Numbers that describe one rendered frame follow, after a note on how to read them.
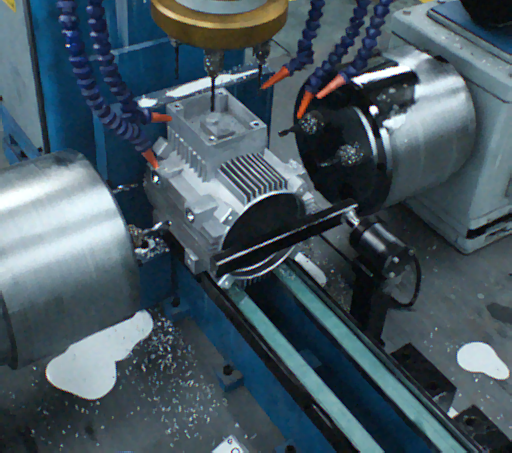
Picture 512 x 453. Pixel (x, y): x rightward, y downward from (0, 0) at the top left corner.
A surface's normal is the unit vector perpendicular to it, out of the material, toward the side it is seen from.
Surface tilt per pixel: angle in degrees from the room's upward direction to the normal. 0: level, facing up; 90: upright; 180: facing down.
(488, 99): 90
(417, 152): 69
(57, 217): 28
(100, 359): 0
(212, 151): 90
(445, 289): 0
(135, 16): 90
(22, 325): 80
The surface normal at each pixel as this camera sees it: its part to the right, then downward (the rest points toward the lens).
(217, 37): -0.03, 0.63
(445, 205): -0.83, 0.32
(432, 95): 0.37, -0.31
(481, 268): 0.06, -0.77
